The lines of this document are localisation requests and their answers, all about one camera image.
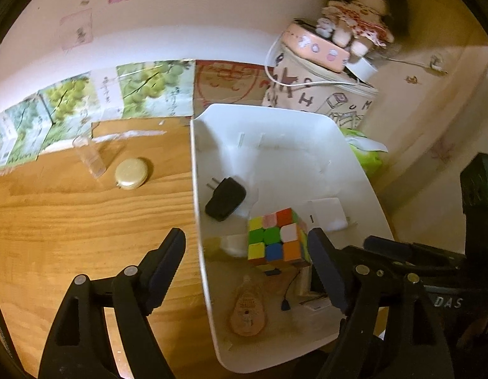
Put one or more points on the beige polygon box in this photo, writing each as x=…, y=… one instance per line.
x=304, y=281

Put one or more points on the pink oval tin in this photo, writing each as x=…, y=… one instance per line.
x=313, y=43

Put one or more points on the colourful puzzle cube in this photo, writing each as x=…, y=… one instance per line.
x=275, y=241

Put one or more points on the white tape strip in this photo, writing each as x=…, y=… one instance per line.
x=125, y=135

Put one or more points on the white power adapter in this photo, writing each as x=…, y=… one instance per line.
x=364, y=70

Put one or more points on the white charger block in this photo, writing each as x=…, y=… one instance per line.
x=327, y=215

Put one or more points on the white plastic tray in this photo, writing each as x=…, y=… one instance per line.
x=283, y=154

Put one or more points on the letter print storage bag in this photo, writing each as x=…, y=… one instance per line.
x=319, y=96

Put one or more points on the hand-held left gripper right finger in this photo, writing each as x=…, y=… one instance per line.
x=327, y=272

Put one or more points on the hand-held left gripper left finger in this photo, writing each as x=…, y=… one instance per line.
x=169, y=268

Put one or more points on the wall hook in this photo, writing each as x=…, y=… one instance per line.
x=437, y=63

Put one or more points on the green and white tissue packet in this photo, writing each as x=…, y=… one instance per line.
x=366, y=152

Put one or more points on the rag doll with dark hair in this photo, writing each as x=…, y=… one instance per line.
x=362, y=8

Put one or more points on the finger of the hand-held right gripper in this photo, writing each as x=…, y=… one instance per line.
x=394, y=249

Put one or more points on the peach teardrop correction tape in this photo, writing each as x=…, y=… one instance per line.
x=248, y=314

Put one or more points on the pink square wall sticker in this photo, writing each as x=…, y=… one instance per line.
x=76, y=29

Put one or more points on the brown printed cardboard sheet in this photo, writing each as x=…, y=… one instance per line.
x=228, y=81

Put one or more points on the black plug adapter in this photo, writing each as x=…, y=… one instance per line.
x=225, y=200

